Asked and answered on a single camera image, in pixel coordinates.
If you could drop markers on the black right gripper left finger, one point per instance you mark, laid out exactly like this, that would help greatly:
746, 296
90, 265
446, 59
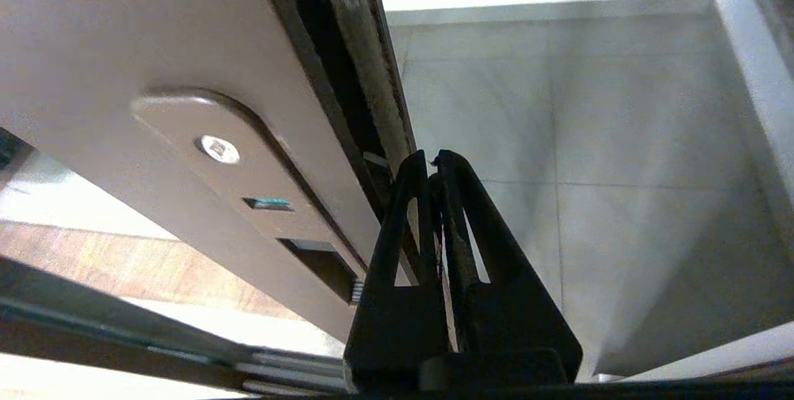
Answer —
397, 319

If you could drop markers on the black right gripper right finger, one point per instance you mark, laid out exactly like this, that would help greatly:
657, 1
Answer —
508, 319

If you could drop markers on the stone side window sill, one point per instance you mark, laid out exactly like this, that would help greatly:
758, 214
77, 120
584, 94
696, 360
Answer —
778, 15

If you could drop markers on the teal lock indicator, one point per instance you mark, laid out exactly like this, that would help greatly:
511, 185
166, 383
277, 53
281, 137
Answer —
268, 203

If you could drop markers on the brown framed glass sliding door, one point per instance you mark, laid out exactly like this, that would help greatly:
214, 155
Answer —
155, 77

